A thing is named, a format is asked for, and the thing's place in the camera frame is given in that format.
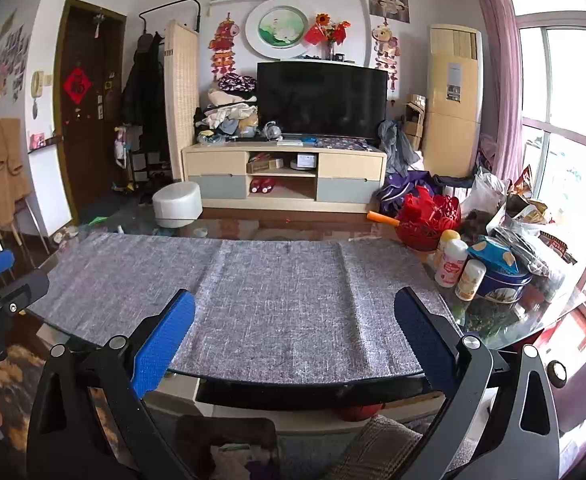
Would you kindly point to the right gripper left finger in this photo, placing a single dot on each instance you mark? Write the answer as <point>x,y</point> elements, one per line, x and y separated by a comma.
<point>156,340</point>

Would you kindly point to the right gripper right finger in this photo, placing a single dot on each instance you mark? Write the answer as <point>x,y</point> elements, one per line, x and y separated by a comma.
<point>432,339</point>

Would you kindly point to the cream small bottle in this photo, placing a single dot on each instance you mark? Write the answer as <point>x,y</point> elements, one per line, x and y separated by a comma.
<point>470,280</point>

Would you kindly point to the white lotion bottle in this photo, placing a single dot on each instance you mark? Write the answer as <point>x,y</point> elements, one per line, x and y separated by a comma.
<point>452,264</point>

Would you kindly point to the blue cookie tin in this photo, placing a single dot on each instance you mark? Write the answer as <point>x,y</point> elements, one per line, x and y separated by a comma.
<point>504,280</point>

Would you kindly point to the yellow-cap lotion bottle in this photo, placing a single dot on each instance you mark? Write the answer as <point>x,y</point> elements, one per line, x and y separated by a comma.
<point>445,238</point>

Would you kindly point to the red plastic basket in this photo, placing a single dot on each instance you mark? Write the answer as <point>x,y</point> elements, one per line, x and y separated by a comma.
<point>422,218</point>

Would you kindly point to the grey woven table cloth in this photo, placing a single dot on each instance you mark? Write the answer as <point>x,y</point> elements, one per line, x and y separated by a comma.
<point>282,312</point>

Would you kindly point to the purple bag on floor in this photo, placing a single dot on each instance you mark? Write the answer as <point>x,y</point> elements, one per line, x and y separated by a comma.
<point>396,187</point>

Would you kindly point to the white round stool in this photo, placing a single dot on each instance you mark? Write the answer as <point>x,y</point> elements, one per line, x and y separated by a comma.
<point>177,205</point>

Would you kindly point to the beige TV cabinet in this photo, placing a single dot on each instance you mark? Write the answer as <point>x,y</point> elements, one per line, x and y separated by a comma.
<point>271,176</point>

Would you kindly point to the beige standing air conditioner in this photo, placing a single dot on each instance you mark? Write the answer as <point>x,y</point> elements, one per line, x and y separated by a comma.
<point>454,100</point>

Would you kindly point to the brown wooden door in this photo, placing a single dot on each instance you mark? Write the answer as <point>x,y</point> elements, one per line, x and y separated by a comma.
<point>86,102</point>

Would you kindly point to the pile of clothes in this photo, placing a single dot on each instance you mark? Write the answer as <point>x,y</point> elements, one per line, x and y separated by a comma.
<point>232,113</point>

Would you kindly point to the black television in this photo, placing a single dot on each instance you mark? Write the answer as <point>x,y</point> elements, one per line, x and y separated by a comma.
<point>321,98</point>

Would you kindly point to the pink curtain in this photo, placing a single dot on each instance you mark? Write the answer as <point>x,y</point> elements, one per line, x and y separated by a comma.
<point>503,41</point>

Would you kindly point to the round white wall decoration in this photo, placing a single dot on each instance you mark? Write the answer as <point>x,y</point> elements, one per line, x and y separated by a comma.
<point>285,29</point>

